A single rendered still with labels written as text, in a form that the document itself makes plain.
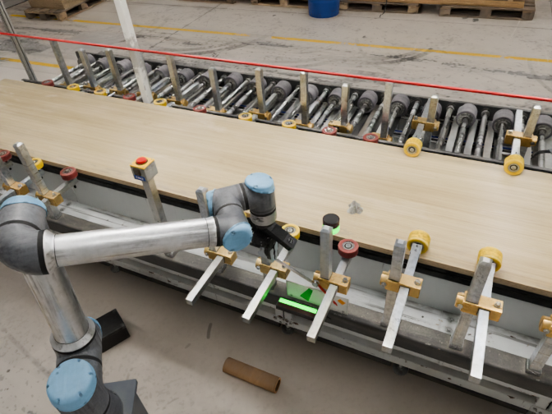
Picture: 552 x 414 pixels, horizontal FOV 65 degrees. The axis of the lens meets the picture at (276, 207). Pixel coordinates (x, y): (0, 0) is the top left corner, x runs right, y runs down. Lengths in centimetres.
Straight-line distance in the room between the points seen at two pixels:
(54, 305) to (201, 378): 116
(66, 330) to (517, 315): 162
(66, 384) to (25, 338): 144
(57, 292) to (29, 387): 139
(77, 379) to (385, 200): 136
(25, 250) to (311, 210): 113
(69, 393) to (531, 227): 178
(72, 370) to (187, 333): 112
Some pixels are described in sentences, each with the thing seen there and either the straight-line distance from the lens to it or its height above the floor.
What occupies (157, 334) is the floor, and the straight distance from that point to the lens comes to 272.
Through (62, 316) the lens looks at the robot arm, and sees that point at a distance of 159.
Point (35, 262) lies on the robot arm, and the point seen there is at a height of 140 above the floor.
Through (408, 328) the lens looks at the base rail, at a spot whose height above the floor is 70.
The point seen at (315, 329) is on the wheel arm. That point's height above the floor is 86.
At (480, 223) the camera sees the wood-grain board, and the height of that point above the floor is 90.
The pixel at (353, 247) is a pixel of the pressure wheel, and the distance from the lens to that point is 174.
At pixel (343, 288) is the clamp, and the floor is 86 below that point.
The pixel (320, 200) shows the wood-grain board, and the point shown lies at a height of 90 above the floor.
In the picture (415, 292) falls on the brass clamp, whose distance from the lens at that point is 157.
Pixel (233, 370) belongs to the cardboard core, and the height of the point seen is 7.
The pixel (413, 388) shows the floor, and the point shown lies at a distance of 247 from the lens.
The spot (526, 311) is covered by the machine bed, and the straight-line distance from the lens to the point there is 190.
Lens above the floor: 216
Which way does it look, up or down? 41 degrees down
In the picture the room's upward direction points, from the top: 5 degrees counter-clockwise
